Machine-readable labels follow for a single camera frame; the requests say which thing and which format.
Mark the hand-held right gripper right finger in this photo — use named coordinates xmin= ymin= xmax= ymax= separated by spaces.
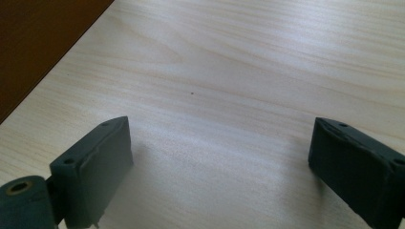
xmin=308 ymin=116 xmax=405 ymax=229

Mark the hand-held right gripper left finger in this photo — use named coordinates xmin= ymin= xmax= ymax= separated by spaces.
xmin=49 ymin=115 xmax=135 ymax=229

